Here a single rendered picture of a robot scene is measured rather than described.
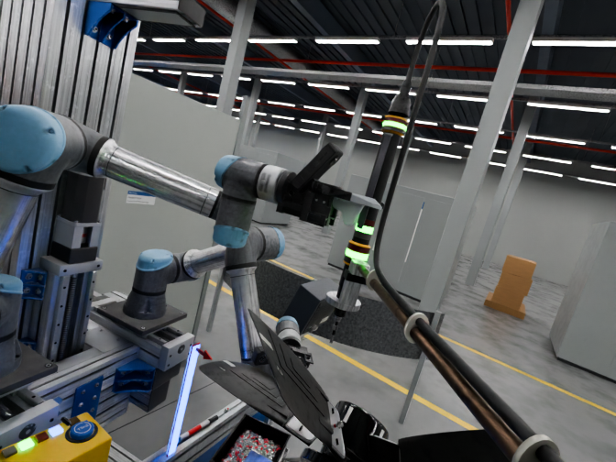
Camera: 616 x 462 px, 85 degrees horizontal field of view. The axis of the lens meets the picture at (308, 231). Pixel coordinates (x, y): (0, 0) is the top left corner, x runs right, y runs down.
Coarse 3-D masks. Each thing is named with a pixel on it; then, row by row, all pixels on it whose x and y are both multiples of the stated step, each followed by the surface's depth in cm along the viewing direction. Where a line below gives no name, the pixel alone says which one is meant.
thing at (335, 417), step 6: (330, 402) 64; (330, 408) 64; (330, 414) 62; (336, 414) 65; (336, 420) 64; (336, 432) 61; (342, 438) 62; (342, 444) 61; (336, 450) 57; (342, 450) 60; (342, 456) 58
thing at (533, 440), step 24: (432, 48) 51; (408, 72) 60; (408, 144) 53; (384, 216) 54; (408, 312) 38; (408, 336) 36; (432, 336) 32; (456, 360) 27; (480, 384) 24; (504, 408) 22; (528, 432) 20; (528, 456) 19; (552, 456) 18
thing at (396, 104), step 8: (408, 80) 60; (408, 88) 60; (400, 96) 60; (408, 96) 61; (392, 104) 60; (400, 104) 59; (408, 104) 60; (392, 112) 63; (400, 112) 59; (408, 112) 60; (344, 280) 65; (336, 296) 66; (336, 312) 66; (344, 312) 66
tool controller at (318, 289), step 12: (300, 288) 138; (312, 288) 140; (324, 288) 146; (336, 288) 153; (300, 300) 138; (312, 300) 135; (324, 300) 137; (288, 312) 140; (300, 312) 138; (312, 312) 135; (324, 312) 146; (300, 324) 138; (312, 324) 142
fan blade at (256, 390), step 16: (208, 368) 75; (240, 368) 82; (256, 368) 88; (224, 384) 72; (240, 384) 75; (256, 384) 77; (272, 384) 79; (256, 400) 71; (272, 400) 73; (272, 416) 69; (288, 416) 70
